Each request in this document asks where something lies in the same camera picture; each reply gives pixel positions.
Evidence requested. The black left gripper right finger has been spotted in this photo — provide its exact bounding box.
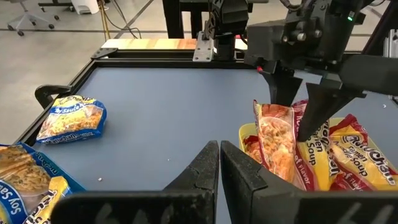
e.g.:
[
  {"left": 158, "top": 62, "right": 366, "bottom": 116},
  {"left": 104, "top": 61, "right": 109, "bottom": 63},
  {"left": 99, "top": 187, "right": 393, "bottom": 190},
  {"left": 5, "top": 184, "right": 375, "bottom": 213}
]
[{"left": 221, "top": 140, "right": 398, "bottom": 224}]

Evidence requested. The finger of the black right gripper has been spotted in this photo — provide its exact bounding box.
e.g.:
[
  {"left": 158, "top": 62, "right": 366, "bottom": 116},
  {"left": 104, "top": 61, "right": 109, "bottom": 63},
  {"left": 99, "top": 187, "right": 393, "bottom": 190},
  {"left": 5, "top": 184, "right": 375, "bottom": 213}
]
[
  {"left": 297, "top": 54, "right": 398, "bottom": 142},
  {"left": 259, "top": 68, "right": 304, "bottom": 106}
]

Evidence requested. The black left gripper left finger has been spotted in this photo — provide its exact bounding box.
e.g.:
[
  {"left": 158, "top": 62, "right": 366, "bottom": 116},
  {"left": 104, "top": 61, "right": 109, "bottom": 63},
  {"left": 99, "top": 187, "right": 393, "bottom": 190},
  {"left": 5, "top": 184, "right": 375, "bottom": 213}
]
[{"left": 51, "top": 140, "right": 220, "bottom": 224}]

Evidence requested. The red beef ramen pack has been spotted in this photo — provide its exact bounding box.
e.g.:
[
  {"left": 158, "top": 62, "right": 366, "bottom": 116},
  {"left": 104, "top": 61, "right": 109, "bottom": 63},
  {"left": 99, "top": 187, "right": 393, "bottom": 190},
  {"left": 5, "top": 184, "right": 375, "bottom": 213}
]
[
  {"left": 329, "top": 113, "right": 398, "bottom": 191},
  {"left": 292, "top": 99, "right": 341, "bottom": 192},
  {"left": 242, "top": 135, "right": 264, "bottom": 164},
  {"left": 253, "top": 99, "right": 312, "bottom": 191}
]

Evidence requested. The blue soy sauce ramen pack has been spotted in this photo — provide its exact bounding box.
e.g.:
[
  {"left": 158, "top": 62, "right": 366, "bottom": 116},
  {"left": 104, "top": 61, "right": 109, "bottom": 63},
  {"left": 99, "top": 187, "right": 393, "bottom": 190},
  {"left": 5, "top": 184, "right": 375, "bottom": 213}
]
[
  {"left": 0, "top": 142, "right": 86, "bottom": 215},
  {"left": 0, "top": 176, "right": 73, "bottom": 224},
  {"left": 35, "top": 95, "right": 108, "bottom": 144}
]

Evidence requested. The yellow plastic bin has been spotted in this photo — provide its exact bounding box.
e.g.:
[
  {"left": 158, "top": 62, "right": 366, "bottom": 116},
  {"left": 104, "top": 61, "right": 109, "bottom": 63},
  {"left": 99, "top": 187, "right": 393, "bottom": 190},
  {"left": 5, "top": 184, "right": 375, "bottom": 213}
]
[{"left": 238, "top": 117, "right": 346, "bottom": 166}]

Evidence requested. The silver aluminium extrusion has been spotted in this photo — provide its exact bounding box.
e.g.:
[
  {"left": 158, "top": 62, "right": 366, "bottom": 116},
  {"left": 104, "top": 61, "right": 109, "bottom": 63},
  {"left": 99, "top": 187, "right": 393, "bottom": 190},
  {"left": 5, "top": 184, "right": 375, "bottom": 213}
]
[{"left": 384, "top": 29, "right": 398, "bottom": 58}]

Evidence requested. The silver metal plate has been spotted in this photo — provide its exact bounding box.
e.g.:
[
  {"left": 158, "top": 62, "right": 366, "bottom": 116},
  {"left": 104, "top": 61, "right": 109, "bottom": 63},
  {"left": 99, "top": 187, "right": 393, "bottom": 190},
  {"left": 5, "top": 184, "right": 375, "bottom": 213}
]
[{"left": 192, "top": 30, "right": 215, "bottom": 62}]

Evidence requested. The white floor container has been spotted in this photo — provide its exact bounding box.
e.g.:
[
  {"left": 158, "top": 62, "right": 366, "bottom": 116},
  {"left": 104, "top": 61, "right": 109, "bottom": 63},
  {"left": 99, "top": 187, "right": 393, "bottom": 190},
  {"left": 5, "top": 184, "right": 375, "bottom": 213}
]
[{"left": 70, "top": 0, "right": 100, "bottom": 16}]

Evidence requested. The grey office chair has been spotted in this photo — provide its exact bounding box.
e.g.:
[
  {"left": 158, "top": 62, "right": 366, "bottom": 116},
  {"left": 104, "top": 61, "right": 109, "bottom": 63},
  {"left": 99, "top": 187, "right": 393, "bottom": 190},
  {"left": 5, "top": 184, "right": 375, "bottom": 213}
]
[{"left": 6, "top": 0, "right": 56, "bottom": 37}]

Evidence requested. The black rig frame post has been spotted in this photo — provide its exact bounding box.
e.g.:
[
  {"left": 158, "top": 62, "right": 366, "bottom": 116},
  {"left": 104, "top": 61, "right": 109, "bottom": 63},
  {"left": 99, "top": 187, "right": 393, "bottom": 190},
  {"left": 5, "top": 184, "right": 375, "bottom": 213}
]
[{"left": 162, "top": 0, "right": 203, "bottom": 40}]

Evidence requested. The black curved handle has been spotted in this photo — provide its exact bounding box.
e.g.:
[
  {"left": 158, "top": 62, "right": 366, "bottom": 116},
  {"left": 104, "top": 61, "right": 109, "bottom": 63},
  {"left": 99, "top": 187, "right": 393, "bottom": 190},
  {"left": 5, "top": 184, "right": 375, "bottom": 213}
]
[{"left": 34, "top": 84, "right": 73, "bottom": 109}]

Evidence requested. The black corner bracket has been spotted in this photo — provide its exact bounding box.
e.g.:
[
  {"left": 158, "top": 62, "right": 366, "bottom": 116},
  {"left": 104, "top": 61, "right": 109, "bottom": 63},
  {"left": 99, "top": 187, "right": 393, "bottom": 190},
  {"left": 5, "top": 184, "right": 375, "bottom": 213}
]
[{"left": 90, "top": 47, "right": 118, "bottom": 60}]

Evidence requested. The black cable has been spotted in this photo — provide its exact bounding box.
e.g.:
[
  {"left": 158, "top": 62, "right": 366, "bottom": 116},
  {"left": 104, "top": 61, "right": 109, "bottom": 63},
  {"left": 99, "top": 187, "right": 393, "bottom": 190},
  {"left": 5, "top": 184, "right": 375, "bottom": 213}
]
[{"left": 110, "top": 0, "right": 143, "bottom": 40}]

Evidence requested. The yellow cable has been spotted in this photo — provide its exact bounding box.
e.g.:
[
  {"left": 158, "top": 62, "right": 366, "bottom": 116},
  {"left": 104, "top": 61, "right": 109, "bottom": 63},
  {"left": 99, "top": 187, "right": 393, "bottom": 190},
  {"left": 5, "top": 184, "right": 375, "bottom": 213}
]
[{"left": 98, "top": 0, "right": 111, "bottom": 41}]

